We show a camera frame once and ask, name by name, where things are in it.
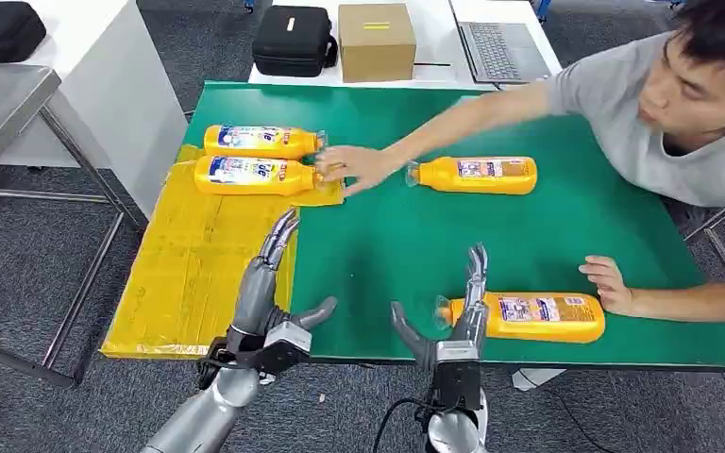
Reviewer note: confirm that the person's right hand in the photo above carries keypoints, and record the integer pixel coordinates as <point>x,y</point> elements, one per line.
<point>362,166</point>

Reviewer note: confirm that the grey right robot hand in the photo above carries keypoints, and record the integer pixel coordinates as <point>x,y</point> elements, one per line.
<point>472,319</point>

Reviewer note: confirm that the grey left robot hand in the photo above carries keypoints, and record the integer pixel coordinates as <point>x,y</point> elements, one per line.
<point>256,300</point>

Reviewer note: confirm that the person's left hand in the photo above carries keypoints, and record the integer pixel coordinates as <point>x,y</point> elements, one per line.
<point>609,287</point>

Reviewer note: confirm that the orange drink bottle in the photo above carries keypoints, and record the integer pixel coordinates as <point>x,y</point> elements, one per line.
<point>444,179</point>
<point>301,144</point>
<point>525,332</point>
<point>244,188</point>

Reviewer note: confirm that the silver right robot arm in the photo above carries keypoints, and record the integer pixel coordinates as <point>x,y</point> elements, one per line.
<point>453,437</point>

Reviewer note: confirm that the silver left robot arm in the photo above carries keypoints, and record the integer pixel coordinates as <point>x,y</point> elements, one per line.
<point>206,419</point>

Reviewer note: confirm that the yellow plastic sheet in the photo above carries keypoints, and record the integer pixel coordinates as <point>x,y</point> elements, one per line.
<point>200,275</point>

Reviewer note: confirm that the white table foot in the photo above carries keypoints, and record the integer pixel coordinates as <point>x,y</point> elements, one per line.
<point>537,378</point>

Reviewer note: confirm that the green table mat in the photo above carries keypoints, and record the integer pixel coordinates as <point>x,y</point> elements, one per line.
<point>400,250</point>

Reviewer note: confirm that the brown cardboard box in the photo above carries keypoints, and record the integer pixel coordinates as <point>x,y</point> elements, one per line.
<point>376,56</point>

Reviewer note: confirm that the thin black pen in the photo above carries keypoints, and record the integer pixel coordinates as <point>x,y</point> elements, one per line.
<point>431,64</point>

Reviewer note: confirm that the black case with white label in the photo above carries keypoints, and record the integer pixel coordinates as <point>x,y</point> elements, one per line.
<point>294,50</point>

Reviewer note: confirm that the white desk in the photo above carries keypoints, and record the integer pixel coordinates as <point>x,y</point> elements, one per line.
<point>432,31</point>

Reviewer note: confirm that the person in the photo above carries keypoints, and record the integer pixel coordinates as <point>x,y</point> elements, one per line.
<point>713,162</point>

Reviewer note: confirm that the grey laptop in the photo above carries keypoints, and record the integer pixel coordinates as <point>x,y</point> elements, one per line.
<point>506,56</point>

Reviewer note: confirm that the white panel table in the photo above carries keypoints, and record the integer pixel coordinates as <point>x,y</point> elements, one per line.
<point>125,106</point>

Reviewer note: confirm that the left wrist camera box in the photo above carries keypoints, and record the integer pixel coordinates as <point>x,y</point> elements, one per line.
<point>287,341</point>

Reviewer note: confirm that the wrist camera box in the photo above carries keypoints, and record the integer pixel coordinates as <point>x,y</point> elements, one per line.
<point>287,341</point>
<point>456,381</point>

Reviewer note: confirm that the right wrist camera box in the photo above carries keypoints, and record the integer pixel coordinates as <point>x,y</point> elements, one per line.
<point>456,381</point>

